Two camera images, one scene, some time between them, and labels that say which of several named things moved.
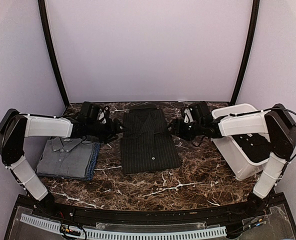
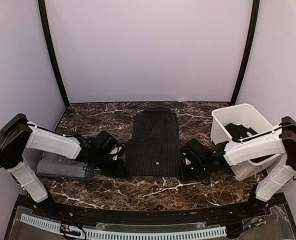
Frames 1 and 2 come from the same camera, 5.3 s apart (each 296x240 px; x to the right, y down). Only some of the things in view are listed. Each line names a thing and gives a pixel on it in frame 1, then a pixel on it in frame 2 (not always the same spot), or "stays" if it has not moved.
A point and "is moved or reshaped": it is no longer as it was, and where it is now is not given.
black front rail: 143,217 stays
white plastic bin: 242,166 stays
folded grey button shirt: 65,157 stays
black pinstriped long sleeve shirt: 147,145 is moved or reshaped
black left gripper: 112,131 → 117,170
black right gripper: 177,129 → 184,174
